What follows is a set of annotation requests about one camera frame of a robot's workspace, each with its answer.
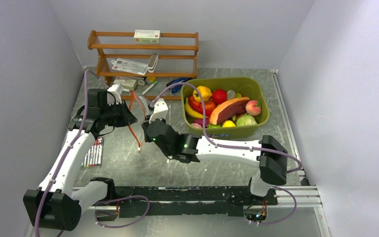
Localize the colored marker pack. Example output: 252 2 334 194
81 137 104 168

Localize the green cabbage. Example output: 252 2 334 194
235 114 257 126

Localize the papaya slice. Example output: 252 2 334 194
209 97 250 125

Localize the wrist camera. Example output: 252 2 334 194
107 84 123 106
149 98 169 123

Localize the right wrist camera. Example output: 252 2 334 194
149 98 169 123

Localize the white box lower shelf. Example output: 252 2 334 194
114 77 137 90

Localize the blue stapler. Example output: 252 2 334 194
166 77 192 94

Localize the pink peach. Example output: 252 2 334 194
245 100 262 116

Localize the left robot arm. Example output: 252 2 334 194
23 86 137 231

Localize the olive green plastic bin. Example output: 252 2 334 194
188 77 270 139

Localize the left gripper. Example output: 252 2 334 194
100 99 137 128

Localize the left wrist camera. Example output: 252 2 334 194
107 84 123 106

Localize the white case on shelf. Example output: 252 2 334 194
147 53 158 73

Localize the packaged item on shelf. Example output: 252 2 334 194
111 58 148 76

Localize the red pomegranate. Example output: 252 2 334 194
211 89 227 105

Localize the yellow bell pepper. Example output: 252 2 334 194
192 86 212 102

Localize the purple sweet potato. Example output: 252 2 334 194
193 118 209 127

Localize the white marker pen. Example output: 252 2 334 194
142 80 157 95

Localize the wooden shelf rack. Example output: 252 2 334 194
87 30 199 85

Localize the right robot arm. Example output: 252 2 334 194
142 119 288 204

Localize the yellow banana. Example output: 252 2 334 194
184 98 204 119

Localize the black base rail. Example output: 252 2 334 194
95 186 278 218

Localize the white red box on shelf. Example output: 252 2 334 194
133 30 161 44

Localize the yellow lemon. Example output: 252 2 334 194
222 120 236 128

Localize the red chili pepper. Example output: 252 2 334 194
189 96 216 117

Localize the clear zip top bag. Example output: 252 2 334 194
128 90 149 153

